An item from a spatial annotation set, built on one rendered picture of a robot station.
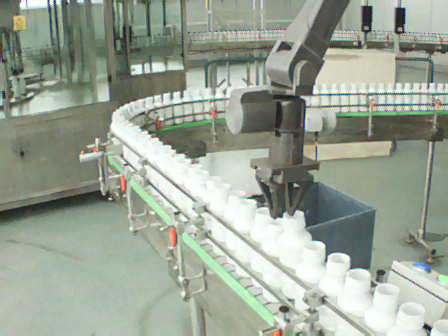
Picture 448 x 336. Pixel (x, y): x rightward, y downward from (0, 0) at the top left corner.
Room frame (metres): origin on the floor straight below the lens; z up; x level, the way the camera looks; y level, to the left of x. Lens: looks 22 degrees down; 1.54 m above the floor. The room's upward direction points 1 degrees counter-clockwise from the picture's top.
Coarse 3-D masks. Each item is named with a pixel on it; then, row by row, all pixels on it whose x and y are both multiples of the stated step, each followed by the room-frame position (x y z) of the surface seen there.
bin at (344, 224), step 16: (320, 192) 1.65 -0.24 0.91; (336, 192) 1.57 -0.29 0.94; (304, 208) 1.63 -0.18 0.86; (320, 208) 1.64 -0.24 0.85; (336, 208) 1.56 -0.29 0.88; (352, 208) 1.49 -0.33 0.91; (368, 208) 1.42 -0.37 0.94; (320, 224) 1.28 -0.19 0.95; (336, 224) 1.31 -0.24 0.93; (352, 224) 1.35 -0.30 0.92; (368, 224) 1.38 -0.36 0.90; (320, 240) 1.29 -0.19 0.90; (336, 240) 1.32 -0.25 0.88; (352, 240) 1.35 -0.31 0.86; (368, 240) 1.38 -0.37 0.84; (352, 256) 1.35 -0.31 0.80; (368, 256) 1.39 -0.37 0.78
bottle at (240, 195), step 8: (232, 192) 0.99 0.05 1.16; (240, 192) 1.00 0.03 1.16; (232, 200) 0.97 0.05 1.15; (232, 208) 0.97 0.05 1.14; (224, 216) 0.97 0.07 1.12; (232, 216) 0.96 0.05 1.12; (232, 224) 0.96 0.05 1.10; (232, 240) 0.96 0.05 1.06; (232, 248) 0.96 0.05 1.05; (232, 264) 0.96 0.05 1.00
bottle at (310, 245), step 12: (312, 252) 0.71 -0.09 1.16; (324, 252) 0.72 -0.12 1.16; (300, 264) 0.73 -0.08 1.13; (312, 264) 0.71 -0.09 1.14; (324, 264) 0.72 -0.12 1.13; (300, 276) 0.71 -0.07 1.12; (312, 276) 0.70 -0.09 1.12; (300, 288) 0.71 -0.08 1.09; (300, 300) 0.71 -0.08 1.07; (300, 324) 0.71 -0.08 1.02
